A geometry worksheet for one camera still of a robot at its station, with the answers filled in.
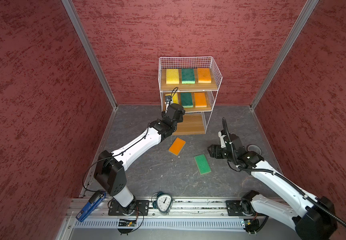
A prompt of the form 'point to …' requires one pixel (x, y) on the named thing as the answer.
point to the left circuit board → (124, 222)
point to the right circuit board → (252, 226)
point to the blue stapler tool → (93, 203)
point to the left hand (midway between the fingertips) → (174, 113)
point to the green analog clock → (163, 202)
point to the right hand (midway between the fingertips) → (212, 151)
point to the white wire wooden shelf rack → (195, 119)
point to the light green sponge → (202, 164)
